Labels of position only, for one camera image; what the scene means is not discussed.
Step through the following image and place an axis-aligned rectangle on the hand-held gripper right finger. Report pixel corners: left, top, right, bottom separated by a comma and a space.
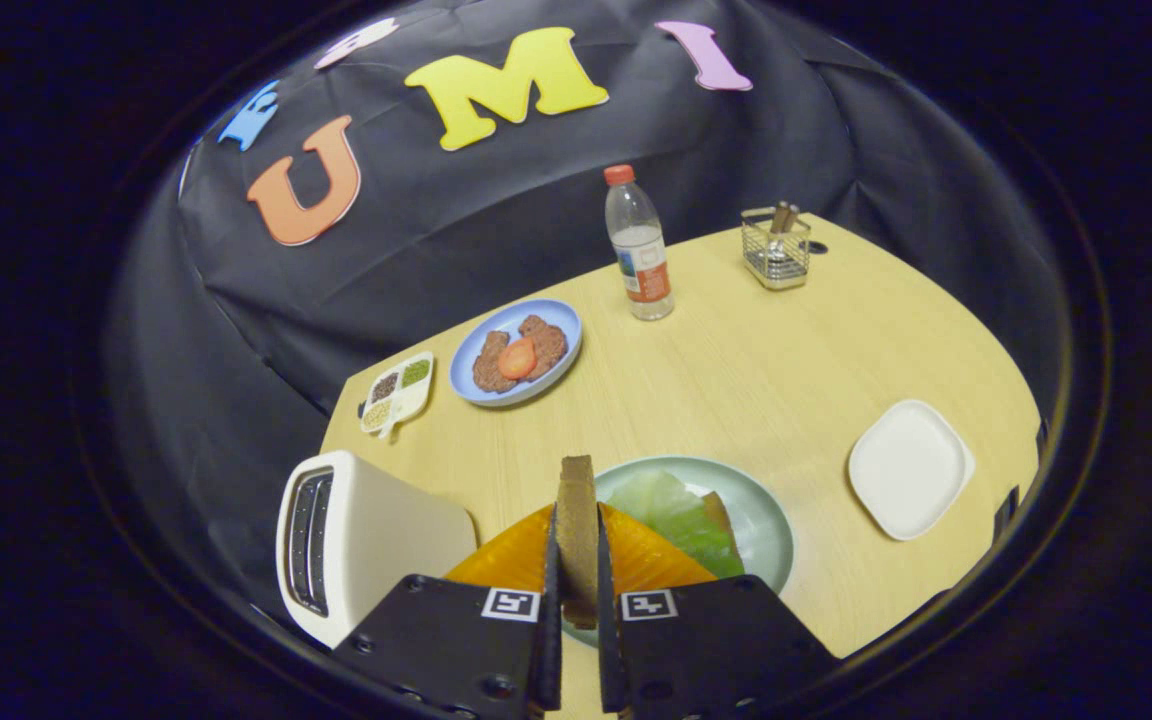
596, 503, 842, 720

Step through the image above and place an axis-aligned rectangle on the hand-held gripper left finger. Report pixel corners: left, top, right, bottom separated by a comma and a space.
331, 503, 565, 720

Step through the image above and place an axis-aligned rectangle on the dark brown toast slice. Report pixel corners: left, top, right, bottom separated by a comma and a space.
555, 455, 602, 631

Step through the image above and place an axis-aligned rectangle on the green lettuce leaf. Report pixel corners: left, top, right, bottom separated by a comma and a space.
604, 470, 745, 581

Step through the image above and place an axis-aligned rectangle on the light brown bread slice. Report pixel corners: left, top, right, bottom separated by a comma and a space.
701, 490, 742, 551

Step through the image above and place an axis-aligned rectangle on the white toaster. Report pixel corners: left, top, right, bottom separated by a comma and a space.
275, 450, 478, 649

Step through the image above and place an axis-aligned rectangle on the pale green round plate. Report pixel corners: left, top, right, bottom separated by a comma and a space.
564, 455, 796, 649

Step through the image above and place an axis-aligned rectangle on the brown meat patty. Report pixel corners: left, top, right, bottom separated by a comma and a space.
472, 330, 519, 394
518, 314, 569, 381

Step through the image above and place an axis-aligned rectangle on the orange tomato slice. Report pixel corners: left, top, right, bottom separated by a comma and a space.
496, 337, 538, 381

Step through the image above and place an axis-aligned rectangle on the white divided condiment tray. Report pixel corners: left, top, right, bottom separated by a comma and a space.
360, 351, 435, 442

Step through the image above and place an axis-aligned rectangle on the blue round plate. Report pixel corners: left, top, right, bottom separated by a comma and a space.
449, 298, 584, 408

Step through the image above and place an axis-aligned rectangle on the white square plate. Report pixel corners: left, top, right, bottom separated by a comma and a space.
847, 398, 977, 542

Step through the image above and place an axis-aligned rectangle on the clear bottle with red cap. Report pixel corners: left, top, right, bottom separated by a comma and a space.
604, 164, 676, 322

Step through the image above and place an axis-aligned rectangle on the metal wire basket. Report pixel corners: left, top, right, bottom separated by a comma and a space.
741, 203, 813, 292

